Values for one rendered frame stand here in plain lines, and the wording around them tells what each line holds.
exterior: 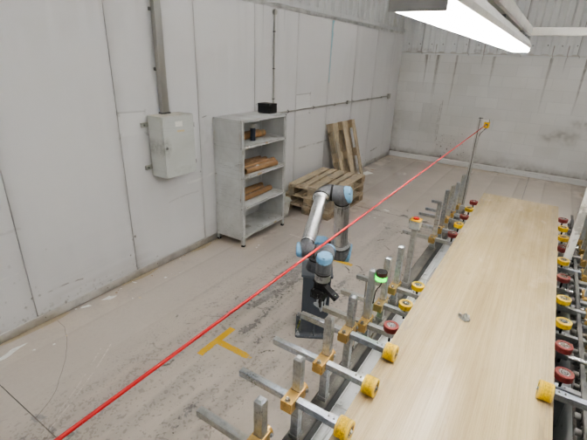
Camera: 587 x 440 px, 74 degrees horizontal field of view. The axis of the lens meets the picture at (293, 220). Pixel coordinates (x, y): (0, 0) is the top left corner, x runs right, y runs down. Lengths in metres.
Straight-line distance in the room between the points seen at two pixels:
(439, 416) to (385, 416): 0.22
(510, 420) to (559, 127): 8.31
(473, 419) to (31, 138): 3.38
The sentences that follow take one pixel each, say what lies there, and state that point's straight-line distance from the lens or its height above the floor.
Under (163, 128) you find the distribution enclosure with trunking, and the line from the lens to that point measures 4.00.
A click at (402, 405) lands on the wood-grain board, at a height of 0.90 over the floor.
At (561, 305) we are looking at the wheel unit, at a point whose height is 0.86.
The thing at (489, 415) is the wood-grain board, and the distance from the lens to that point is 1.94.
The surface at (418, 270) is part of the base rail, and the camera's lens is 3.26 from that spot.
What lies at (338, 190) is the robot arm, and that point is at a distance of 2.70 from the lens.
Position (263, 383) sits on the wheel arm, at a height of 0.96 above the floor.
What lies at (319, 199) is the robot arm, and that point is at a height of 1.34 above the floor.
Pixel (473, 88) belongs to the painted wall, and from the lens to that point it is 9.89.
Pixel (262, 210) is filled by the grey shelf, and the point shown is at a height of 0.14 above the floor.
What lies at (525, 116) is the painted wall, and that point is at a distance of 9.82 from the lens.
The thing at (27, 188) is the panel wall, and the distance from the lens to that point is 3.69.
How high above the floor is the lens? 2.21
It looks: 22 degrees down
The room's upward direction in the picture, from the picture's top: 2 degrees clockwise
